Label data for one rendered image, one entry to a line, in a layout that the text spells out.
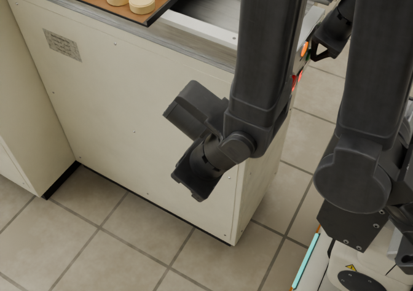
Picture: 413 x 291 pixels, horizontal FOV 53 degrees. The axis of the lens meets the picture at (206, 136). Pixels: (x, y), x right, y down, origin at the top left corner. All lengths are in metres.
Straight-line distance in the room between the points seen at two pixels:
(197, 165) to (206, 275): 0.89
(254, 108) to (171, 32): 0.42
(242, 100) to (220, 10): 0.52
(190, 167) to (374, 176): 0.30
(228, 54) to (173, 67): 0.15
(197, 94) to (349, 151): 0.22
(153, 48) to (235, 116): 0.45
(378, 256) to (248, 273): 0.69
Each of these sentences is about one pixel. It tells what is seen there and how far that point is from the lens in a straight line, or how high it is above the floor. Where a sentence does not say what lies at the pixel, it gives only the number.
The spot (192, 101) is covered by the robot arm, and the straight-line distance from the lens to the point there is 0.53.
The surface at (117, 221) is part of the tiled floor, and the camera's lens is 1.58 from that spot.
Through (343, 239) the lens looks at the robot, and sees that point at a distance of 0.81.
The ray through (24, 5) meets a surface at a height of 0.79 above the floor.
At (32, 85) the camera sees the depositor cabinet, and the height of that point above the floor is 0.51.
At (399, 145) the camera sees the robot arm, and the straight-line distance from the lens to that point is 0.48.
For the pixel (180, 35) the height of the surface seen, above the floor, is 0.87.
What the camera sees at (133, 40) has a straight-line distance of 0.92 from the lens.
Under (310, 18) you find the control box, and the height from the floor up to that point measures 0.84.
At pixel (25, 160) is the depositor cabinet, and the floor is 0.29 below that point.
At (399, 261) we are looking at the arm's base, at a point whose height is 0.93.
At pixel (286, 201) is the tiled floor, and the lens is 1.61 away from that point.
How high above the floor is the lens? 1.38
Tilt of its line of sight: 52 degrees down
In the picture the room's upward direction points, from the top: straight up
